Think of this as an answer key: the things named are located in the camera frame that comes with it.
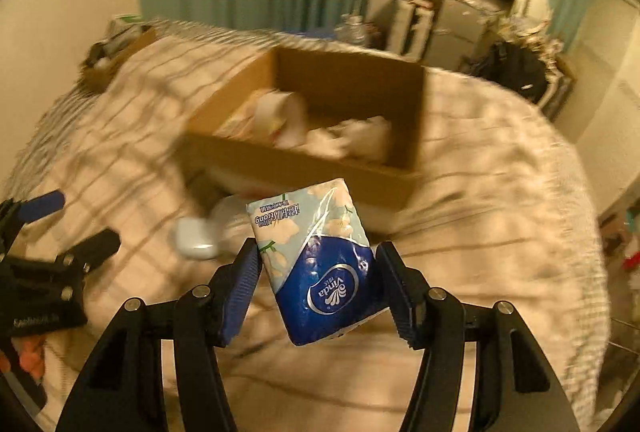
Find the white cabinet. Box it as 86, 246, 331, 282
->
385, 0, 493, 68

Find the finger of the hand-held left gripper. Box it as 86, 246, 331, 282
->
47, 229, 122, 285
0, 191, 67, 243

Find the blue floral tissue pack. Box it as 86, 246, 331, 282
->
246, 178, 392, 346

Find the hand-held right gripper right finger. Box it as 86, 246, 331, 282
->
375, 241, 582, 432

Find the small cardboard box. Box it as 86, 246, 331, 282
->
80, 14, 157, 93

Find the clear plastic bottle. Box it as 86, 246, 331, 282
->
336, 14, 373, 47

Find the white earbuds case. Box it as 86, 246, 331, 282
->
173, 217, 221, 260

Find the brown cardboard box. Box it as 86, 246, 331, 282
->
175, 46, 430, 213

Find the crumpled white tissue paper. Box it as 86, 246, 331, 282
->
300, 114, 393, 163

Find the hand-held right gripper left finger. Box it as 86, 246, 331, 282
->
55, 237, 263, 432

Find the white tape roll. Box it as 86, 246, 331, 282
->
252, 89, 308, 148

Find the black bag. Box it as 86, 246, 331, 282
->
462, 39, 548, 105

